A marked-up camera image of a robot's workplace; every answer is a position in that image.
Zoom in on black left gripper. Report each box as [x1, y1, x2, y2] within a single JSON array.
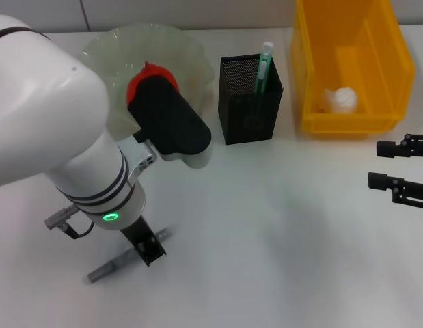
[[120, 217, 167, 268]]

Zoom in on grey silver marker pen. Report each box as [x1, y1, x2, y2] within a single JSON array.
[[86, 228, 172, 284]]

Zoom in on white paper ball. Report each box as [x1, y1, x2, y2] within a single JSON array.
[[320, 87, 359, 115]]

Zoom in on mint green utility knife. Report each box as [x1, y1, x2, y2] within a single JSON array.
[[254, 41, 274, 95]]

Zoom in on orange fruit with stem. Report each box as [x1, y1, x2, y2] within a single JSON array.
[[126, 61, 180, 105]]

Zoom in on black mesh pen holder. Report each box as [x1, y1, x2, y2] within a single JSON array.
[[217, 52, 284, 146]]

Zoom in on translucent green wavy fruit plate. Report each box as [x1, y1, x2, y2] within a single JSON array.
[[81, 23, 215, 161]]

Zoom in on yellow plastic storage bin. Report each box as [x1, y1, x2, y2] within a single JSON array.
[[290, 0, 417, 135]]

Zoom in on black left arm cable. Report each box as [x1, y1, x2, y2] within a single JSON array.
[[62, 220, 95, 240]]

